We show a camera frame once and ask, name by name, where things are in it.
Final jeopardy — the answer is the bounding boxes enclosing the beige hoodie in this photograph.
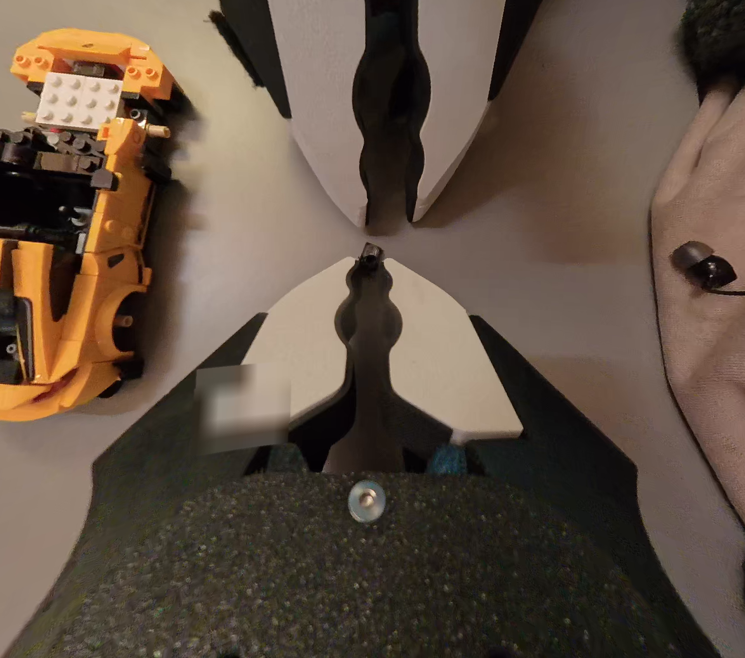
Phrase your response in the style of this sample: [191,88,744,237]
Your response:
[651,88,745,526]

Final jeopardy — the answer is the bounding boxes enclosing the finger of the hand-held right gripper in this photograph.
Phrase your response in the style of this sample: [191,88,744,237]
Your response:
[404,0,520,225]
[255,0,373,229]

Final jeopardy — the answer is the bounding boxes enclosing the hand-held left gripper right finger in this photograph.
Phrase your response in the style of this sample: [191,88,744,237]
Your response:
[378,257,523,437]

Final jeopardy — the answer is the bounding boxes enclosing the orange lego car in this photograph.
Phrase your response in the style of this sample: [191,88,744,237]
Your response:
[0,29,194,424]

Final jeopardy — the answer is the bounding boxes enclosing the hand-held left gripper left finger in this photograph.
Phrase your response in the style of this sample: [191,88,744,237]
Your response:
[243,256,364,424]

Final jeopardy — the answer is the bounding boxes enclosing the black earbud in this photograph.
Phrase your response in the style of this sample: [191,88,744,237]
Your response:
[669,241,738,293]

